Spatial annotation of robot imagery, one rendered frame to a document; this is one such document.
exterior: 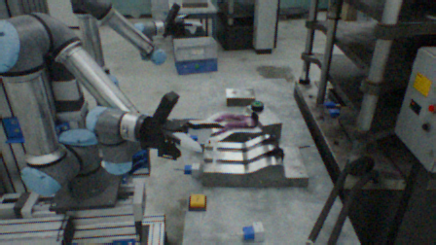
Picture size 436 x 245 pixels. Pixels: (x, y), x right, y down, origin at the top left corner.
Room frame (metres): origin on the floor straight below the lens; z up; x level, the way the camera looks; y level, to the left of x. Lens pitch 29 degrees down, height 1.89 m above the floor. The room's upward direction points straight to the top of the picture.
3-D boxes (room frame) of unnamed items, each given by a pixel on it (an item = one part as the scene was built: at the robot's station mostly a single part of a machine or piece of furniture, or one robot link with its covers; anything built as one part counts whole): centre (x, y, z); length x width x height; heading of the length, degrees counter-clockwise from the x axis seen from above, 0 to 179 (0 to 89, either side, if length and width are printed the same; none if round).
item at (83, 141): (1.01, 0.49, 1.20); 0.13 x 0.12 x 0.14; 160
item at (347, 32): (2.00, -1.06, 1.20); 1.29 x 0.83 x 0.19; 0
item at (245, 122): (1.77, -0.09, 0.90); 0.26 x 0.18 x 0.08; 107
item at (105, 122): (0.80, 0.29, 1.43); 0.11 x 0.08 x 0.09; 70
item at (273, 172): (1.42, -0.18, 0.87); 0.50 x 0.26 x 0.14; 90
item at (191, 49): (5.01, 0.34, 0.32); 0.60 x 0.40 x 0.22; 103
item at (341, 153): (2.02, -1.06, 0.76); 1.30 x 0.84 x 0.07; 0
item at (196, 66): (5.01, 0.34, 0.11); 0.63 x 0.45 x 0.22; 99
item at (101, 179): (1.02, 0.49, 1.09); 0.15 x 0.15 x 0.10
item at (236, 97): (2.23, -0.16, 0.84); 0.20 x 0.15 x 0.07; 90
